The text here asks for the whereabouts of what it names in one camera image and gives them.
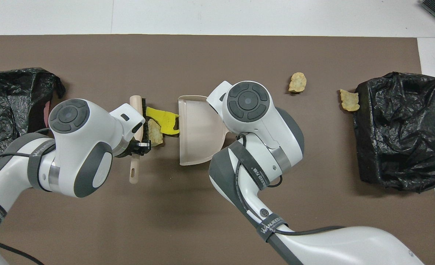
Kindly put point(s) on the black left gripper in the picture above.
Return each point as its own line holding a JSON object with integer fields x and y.
{"x": 126, "y": 149}

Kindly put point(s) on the tan layered foam chunk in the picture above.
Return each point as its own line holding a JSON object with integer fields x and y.
{"x": 155, "y": 134}

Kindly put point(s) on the beige hand brush black bristles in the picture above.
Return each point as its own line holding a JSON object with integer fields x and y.
{"x": 135, "y": 173}

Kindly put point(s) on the yellow sponge piece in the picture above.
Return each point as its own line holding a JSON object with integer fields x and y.
{"x": 154, "y": 113}
{"x": 170, "y": 123}

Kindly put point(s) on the beige plastic dustpan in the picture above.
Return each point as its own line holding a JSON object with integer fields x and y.
{"x": 199, "y": 129}

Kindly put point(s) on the pale yellow foam chunk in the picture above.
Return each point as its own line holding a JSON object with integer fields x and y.
{"x": 298, "y": 82}
{"x": 350, "y": 100}

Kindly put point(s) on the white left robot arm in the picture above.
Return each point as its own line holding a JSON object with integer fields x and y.
{"x": 81, "y": 147}

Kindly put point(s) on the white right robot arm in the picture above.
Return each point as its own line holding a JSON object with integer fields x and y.
{"x": 261, "y": 121}

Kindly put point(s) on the black bag lined bin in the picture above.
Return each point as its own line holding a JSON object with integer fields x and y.
{"x": 7, "y": 103}
{"x": 397, "y": 125}

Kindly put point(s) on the brown paper table mat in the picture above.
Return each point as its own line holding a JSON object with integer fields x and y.
{"x": 165, "y": 221}

